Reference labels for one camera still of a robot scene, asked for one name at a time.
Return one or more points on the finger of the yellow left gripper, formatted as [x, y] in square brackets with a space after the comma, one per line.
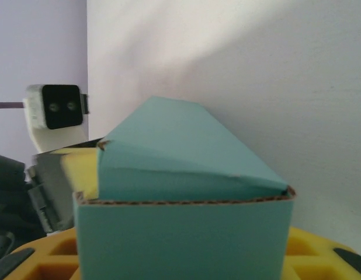
[79, 169]

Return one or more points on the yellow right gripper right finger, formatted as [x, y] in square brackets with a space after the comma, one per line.
[320, 256]

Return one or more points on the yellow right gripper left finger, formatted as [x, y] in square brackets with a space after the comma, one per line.
[46, 259]

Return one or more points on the teal corrugated cardboard box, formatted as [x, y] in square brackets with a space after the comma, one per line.
[180, 227]

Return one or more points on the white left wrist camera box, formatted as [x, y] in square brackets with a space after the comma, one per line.
[52, 116]

